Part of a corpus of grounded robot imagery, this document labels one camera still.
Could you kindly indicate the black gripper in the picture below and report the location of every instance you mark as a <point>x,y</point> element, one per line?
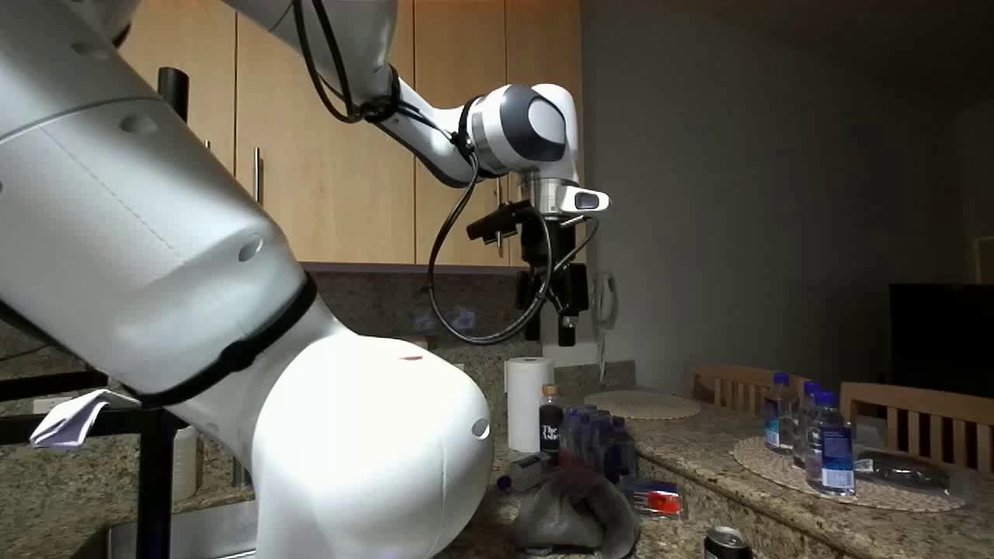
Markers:
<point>546,251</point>

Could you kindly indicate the gray cloth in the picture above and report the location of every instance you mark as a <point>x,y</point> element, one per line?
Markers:
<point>570,515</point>

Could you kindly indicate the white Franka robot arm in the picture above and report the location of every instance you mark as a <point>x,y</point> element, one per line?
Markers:
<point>157,206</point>

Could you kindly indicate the white paper towel roll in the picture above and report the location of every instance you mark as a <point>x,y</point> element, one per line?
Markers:
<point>523,405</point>

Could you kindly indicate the small black bottle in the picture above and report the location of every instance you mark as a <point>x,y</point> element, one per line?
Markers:
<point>550,427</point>

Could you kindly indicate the red packet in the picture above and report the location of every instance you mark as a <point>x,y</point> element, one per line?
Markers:
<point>661,501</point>

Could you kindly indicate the clear water bottle blue label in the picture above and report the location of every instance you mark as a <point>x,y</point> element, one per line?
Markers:
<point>808,415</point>
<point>830,456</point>
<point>776,420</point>

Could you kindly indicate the dark soda can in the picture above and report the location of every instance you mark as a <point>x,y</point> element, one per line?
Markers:
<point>726,545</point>

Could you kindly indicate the dark glossy packet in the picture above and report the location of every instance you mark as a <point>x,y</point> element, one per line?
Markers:
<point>901,466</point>

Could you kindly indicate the dark television screen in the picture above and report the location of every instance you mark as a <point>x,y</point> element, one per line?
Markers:
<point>942,343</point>

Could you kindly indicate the white plastic bottle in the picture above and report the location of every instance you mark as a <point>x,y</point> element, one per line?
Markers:
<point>185,466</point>

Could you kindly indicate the steel sink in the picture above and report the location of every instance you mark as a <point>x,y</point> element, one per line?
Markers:
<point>196,531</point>

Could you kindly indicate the black metal stand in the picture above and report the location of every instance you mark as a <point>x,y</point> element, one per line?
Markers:
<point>157,485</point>

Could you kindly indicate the crumpled white paper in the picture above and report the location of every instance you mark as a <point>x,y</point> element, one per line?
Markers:
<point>73,420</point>

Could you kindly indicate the light wooden wall cabinets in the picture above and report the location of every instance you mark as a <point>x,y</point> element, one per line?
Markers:
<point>329,174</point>

